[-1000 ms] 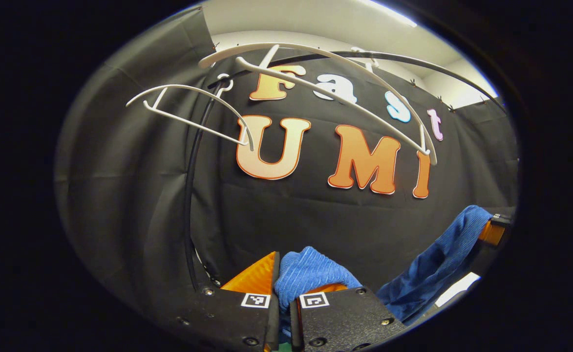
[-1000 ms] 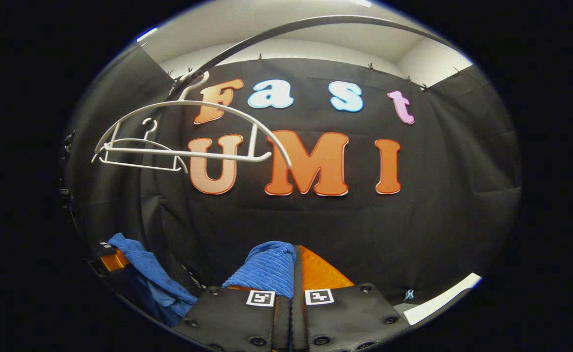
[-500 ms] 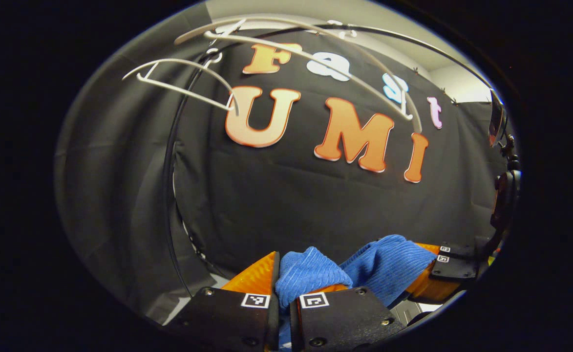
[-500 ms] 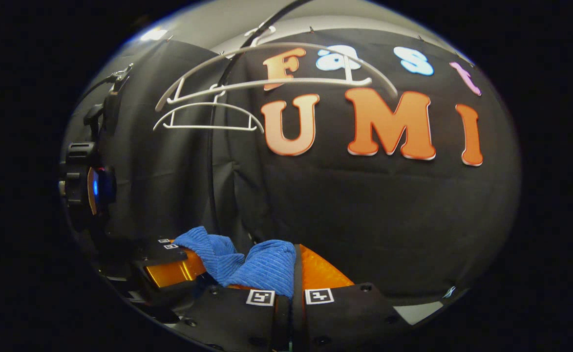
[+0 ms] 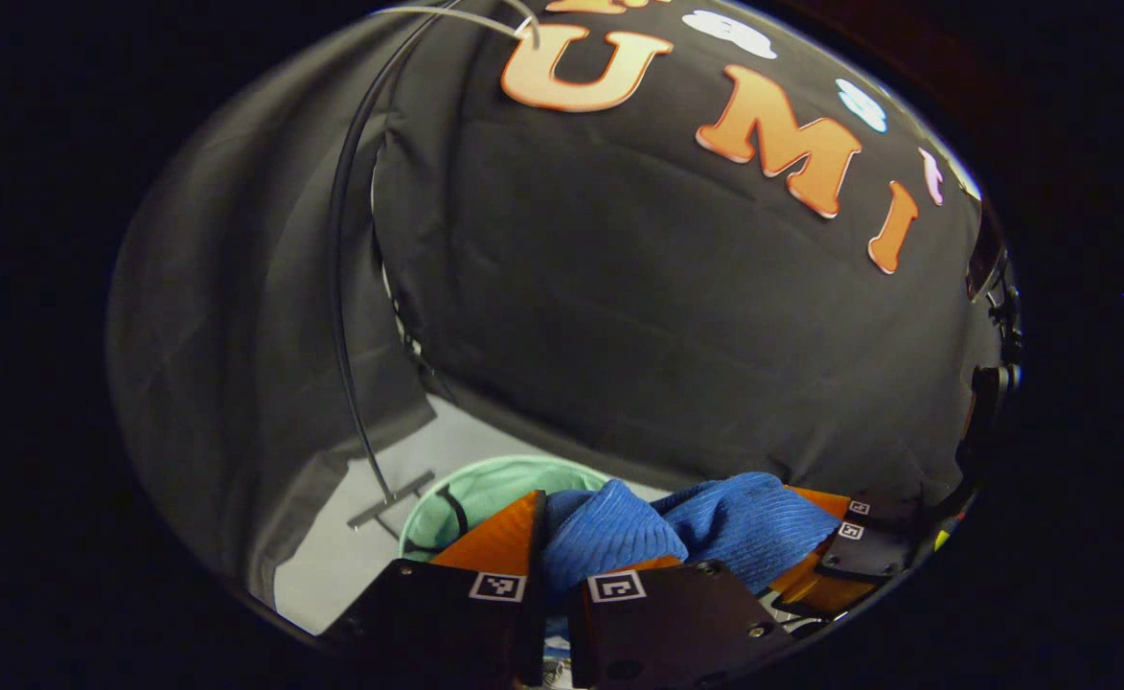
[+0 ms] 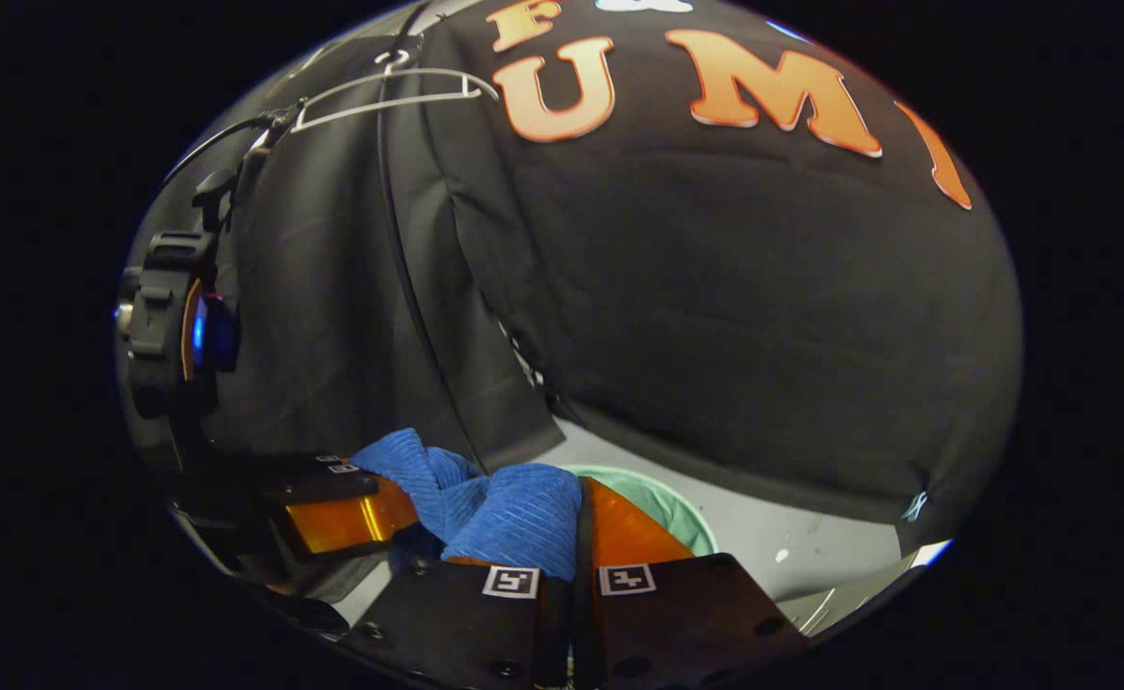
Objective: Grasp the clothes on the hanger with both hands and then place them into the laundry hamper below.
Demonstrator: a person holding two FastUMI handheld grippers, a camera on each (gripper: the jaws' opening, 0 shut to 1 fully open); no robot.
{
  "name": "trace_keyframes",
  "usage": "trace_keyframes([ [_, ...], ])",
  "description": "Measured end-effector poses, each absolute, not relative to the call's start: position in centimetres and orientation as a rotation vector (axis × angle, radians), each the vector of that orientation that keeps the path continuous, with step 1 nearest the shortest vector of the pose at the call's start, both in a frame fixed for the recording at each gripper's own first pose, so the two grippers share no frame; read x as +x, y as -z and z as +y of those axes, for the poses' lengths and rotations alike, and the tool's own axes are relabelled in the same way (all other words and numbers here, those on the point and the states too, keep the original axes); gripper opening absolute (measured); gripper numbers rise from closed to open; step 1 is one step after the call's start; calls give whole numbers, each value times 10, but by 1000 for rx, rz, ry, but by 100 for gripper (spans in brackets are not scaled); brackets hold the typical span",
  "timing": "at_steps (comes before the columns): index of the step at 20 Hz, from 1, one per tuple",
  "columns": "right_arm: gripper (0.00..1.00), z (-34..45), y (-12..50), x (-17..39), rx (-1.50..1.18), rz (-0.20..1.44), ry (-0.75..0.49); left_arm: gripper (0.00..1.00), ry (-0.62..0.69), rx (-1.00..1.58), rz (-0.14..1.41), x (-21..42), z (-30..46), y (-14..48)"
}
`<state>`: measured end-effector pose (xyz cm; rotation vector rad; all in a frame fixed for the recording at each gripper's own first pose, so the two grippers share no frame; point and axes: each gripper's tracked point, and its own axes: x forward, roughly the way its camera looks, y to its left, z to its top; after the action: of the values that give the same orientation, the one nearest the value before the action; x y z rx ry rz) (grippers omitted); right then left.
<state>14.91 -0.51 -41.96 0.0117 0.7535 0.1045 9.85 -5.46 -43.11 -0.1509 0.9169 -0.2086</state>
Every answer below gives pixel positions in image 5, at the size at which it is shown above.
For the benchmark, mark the white plastic clothes hanger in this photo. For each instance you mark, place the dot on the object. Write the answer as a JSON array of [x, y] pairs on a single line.
[[447, 16]]

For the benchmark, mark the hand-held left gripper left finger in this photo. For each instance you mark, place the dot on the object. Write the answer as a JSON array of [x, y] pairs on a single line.
[[447, 613]]

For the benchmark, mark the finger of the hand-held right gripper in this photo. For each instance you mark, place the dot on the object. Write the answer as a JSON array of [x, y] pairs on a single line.
[[868, 508], [863, 551]]

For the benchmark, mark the plain black backdrop cloth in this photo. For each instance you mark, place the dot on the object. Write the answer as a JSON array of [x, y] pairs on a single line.
[[236, 287]]

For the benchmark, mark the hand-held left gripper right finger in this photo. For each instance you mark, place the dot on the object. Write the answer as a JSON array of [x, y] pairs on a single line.
[[676, 613]]

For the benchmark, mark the green laundry hamper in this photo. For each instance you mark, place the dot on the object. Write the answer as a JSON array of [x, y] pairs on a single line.
[[494, 489]]

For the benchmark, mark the black clothes rack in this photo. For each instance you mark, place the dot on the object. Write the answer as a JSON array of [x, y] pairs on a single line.
[[336, 287]]

